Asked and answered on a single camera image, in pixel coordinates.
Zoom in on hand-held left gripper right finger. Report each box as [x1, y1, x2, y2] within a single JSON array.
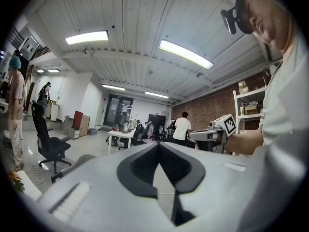
[[159, 141, 256, 225]]

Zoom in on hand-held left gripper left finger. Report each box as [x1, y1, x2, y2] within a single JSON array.
[[37, 141, 176, 227]]

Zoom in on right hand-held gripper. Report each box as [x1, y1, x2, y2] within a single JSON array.
[[189, 114, 237, 153]]

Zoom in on person's right forearm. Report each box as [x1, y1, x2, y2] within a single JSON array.
[[226, 130, 264, 156]]

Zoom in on black screen on stand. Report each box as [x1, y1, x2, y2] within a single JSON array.
[[148, 114, 167, 130]]

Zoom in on cardboard box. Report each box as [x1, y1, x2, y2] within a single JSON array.
[[244, 101, 261, 116]]

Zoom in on white office desk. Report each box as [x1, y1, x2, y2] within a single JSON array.
[[107, 128, 137, 154]]

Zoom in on white shelf rack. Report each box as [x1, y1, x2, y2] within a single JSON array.
[[233, 86, 266, 134]]

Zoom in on small white drawer cabinet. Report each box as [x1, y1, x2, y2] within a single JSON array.
[[68, 127, 80, 140]]

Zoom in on dark double door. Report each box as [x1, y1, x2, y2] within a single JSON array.
[[103, 94, 134, 128]]

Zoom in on person's grey t-shirt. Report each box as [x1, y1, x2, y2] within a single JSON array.
[[258, 36, 306, 149]]

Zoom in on potted orange flowers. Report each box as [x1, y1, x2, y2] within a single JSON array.
[[7, 170, 26, 193]]

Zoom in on white counter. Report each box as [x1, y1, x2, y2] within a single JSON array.
[[45, 101, 60, 122]]

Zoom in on person's head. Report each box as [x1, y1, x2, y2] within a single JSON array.
[[235, 0, 297, 58]]

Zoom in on white floor cable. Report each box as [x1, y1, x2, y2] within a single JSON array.
[[24, 163, 49, 186]]

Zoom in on black head-mounted camera rig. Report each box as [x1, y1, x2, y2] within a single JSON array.
[[220, 0, 259, 35]]

